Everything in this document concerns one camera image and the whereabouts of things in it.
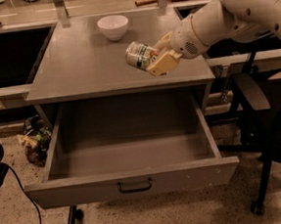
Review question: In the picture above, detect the green white 7up can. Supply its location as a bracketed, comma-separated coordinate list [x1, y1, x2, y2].
[125, 42, 160, 71]

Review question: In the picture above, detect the black office chair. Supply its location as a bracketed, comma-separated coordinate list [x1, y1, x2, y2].
[216, 44, 281, 215]

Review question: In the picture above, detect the black drawer handle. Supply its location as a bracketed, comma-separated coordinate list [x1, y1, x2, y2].
[117, 178, 153, 194]

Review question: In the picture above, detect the black cable on floor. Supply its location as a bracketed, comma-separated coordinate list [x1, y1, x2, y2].
[2, 158, 59, 224]

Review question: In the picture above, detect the crumpled snack bags pile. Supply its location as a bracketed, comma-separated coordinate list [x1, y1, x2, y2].
[17, 115, 52, 167]

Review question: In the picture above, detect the white ceramic bowl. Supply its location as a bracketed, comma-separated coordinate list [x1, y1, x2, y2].
[97, 15, 128, 41]

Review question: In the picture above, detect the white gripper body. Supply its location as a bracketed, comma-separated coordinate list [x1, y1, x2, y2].
[169, 15, 209, 60]

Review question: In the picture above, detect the black stand leg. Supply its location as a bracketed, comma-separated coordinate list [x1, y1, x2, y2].
[68, 205, 83, 224]

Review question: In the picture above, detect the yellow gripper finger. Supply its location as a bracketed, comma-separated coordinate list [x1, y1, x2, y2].
[154, 32, 172, 51]
[146, 49, 182, 76]

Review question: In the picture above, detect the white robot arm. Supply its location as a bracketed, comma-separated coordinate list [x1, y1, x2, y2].
[146, 0, 281, 76]

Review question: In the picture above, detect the open grey top drawer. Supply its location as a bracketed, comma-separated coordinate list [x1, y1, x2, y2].
[25, 91, 238, 208]

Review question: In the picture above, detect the grey cabinet with top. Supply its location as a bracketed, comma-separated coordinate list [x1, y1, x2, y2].
[18, 3, 219, 130]

